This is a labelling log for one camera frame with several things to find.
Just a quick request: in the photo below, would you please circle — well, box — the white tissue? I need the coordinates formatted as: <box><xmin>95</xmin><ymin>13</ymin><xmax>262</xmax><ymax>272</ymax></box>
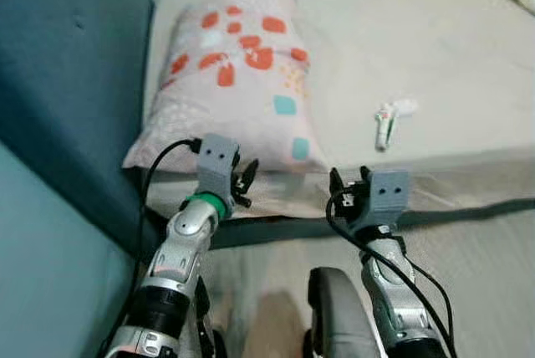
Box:
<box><xmin>391</xmin><ymin>97</ymin><xmax>419</xmax><ymax>116</ymax></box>

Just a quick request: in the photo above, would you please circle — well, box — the pink patterned pillow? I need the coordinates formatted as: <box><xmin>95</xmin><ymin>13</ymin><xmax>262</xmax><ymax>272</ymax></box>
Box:
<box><xmin>123</xmin><ymin>0</ymin><xmax>329</xmax><ymax>175</ymax></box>

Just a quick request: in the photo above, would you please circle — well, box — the grey robot left leg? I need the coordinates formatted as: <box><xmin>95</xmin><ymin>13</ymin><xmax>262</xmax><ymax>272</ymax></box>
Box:
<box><xmin>192</xmin><ymin>279</ymin><xmax>231</xmax><ymax>358</ymax></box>

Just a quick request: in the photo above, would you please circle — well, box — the cream sheeted bed mattress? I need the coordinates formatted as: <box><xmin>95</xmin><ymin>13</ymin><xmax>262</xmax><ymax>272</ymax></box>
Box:
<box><xmin>138</xmin><ymin>0</ymin><xmax>535</xmax><ymax>221</ymax></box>

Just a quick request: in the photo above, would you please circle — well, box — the blue upholstered headboard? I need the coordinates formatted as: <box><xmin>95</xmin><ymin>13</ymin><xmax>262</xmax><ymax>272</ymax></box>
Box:
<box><xmin>0</xmin><ymin>0</ymin><xmax>155</xmax><ymax>258</ymax></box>

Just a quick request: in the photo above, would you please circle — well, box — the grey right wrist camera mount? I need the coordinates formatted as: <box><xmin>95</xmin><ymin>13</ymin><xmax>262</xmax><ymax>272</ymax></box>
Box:
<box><xmin>368</xmin><ymin>170</ymin><xmax>410</xmax><ymax>229</ymax></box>

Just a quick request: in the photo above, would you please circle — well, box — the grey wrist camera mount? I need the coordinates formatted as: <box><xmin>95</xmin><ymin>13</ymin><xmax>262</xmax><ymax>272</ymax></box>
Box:
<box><xmin>368</xmin><ymin>170</ymin><xmax>410</xmax><ymax>229</ymax></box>
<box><xmin>196</xmin><ymin>134</ymin><xmax>242</xmax><ymax>200</ymax></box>

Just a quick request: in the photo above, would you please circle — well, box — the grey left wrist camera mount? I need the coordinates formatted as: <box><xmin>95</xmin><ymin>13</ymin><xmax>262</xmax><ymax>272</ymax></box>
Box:
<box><xmin>196</xmin><ymin>134</ymin><xmax>242</xmax><ymax>200</ymax></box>

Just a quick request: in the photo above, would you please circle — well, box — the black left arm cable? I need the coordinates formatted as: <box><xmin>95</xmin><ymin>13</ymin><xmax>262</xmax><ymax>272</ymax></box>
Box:
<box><xmin>99</xmin><ymin>136</ymin><xmax>204</xmax><ymax>358</ymax></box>

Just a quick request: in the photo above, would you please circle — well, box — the dark blue bed frame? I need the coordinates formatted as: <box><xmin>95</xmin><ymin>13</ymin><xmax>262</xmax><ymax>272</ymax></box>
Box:
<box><xmin>138</xmin><ymin>197</ymin><xmax>535</xmax><ymax>250</ymax></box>

